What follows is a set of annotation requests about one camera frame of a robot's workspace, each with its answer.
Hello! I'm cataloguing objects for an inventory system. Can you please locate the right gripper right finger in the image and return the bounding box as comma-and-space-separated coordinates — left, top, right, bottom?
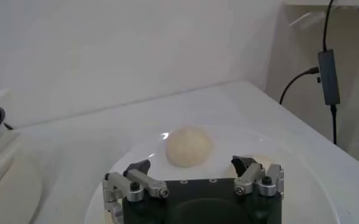
230, 155, 285, 200

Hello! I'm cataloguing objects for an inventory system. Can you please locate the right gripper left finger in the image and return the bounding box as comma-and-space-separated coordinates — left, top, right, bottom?
102, 159, 170, 224

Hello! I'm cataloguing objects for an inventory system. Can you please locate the white round plate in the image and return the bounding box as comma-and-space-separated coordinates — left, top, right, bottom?
84, 124, 342, 224

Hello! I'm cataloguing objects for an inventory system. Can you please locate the dark grey power adapter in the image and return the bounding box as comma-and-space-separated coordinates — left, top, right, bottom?
316, 49, 341, 107

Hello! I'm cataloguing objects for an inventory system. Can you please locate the cream electric cooker pot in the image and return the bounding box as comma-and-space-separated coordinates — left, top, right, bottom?
0, 89, 43, 224

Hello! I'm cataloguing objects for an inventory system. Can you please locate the thin black adapter cable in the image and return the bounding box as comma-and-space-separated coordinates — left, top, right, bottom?
329, 104, 339, 145
322, 0, 336, 52
279, 66, 320, 106

